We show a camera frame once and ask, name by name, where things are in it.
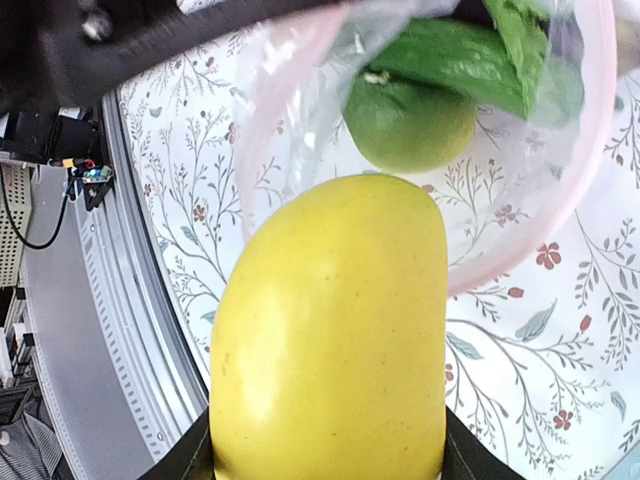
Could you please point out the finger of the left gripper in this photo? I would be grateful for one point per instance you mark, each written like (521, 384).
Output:
(71, 53)

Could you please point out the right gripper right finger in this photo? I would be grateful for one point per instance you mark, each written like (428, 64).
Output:
(466, 458)

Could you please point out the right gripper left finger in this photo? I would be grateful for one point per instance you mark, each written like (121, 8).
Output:
(191, 458)

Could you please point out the clear zip top bag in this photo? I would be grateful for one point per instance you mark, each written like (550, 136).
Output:
(498, 109)

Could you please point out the green fake lettuce leaf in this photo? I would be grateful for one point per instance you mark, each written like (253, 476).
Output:
(526, 62)

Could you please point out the floral patterned table mat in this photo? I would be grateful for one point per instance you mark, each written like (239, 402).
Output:
(543, 359)

